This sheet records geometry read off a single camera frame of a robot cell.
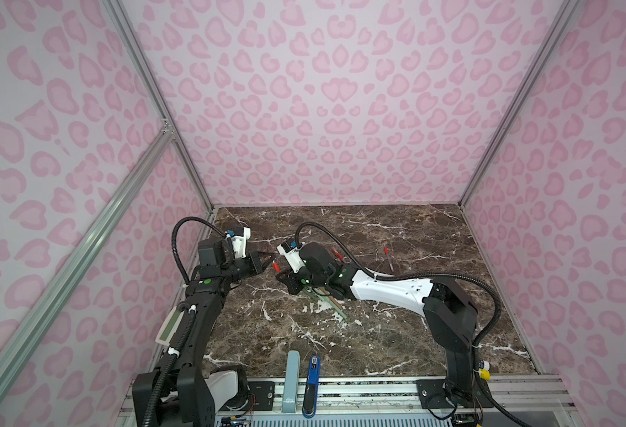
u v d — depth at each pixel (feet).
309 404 2.39
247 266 2.31
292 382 2.49
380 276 1.87
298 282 2.37
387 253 3.40
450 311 1.57
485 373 2.47
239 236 2.37
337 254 3.40
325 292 2.10
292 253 2.36
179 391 1.29
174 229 1.99
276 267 2.56
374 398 2.45
